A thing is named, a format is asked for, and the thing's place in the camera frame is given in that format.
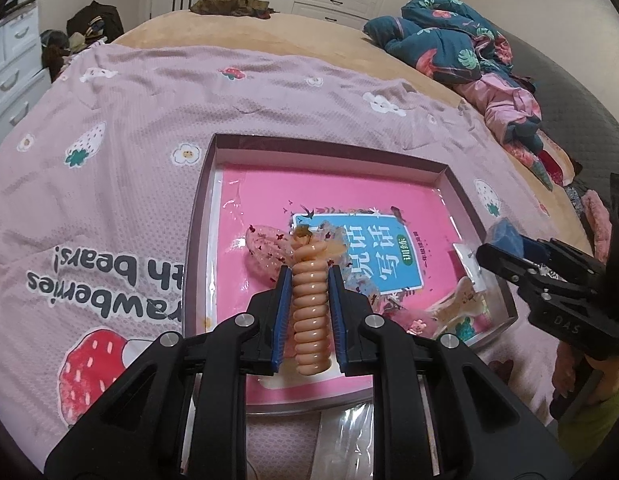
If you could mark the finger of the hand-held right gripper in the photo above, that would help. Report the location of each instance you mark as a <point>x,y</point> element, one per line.
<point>559,255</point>
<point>509,262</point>

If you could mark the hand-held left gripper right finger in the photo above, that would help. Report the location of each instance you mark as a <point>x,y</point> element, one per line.
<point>338,325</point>

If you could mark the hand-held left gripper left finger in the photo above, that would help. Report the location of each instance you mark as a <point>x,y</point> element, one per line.
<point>282,325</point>

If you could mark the small blue box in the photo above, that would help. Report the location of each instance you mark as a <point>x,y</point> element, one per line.
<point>502,235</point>

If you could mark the cream hair clip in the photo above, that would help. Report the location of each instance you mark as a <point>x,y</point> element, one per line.
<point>459,301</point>

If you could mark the shallow brown cardboard box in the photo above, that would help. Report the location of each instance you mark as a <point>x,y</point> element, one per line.
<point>199,210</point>

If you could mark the small clear earring packet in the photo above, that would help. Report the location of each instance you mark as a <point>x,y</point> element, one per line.
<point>465,259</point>

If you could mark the pink plush toy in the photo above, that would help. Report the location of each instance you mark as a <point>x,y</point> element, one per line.
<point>597,220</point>

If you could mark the red patterned cloth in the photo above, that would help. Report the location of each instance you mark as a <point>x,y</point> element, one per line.
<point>554,160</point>

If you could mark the yellow-green cloth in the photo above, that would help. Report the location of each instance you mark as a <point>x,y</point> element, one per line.
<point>599,420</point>

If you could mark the grey padded headboard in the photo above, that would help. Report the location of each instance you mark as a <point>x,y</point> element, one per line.
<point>579,95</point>

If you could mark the teal floral quilt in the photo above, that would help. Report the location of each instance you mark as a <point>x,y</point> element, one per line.
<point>439,45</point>

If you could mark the pink strawberry print blanket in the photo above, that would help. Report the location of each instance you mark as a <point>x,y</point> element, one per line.
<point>114,160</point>

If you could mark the tan bed sheet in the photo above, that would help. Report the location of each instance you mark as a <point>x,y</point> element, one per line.
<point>289,30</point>

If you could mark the dark camouflage clothes pile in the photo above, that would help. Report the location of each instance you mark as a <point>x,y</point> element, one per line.
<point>229,4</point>

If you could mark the mixed clothes pile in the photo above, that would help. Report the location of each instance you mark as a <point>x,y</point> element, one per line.
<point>64,50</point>

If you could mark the black bag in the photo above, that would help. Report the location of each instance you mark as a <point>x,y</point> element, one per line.
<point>96,17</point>

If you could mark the white plastic drawer unit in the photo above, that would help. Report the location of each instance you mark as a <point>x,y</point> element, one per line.
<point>14,60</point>

